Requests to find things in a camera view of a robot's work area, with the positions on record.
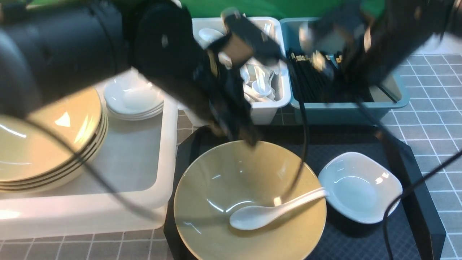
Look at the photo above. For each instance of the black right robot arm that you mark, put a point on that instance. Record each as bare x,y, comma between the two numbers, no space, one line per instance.
374,46

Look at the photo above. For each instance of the large white plastic tub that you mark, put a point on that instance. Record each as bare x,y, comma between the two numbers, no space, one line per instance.
137,158

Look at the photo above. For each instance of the stack of yellow bowls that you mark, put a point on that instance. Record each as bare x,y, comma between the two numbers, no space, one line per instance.
31,161

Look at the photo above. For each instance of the yellow noodle bowl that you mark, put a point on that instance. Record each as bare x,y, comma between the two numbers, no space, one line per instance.
232,176

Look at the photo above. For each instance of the black chopsticks bundle in bin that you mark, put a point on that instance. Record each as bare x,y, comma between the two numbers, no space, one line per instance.
314,78

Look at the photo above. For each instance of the teal plastic chopstick bin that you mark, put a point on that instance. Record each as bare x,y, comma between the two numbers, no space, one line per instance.
346,113

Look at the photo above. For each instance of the stack of white dishes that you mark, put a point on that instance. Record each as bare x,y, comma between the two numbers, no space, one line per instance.
129,96

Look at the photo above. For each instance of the white plastic spoon bin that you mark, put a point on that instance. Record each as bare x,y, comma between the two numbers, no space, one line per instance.
262,112

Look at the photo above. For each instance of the green cloth backdrop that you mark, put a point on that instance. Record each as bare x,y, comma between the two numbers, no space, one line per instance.
252,8

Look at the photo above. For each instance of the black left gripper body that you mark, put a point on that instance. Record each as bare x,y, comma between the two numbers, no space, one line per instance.
219,72

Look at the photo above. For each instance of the white ceramic soup spoon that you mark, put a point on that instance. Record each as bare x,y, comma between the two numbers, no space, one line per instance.
255,217

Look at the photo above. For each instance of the white square side dish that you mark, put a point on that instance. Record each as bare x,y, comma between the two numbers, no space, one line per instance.
359,188

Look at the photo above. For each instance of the black serving tray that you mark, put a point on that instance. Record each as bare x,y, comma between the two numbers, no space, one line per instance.
415,230

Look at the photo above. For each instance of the white spoons pile in bin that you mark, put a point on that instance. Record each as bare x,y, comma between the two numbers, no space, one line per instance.
257,77

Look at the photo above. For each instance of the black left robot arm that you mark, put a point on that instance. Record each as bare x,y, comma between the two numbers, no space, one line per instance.
52,51

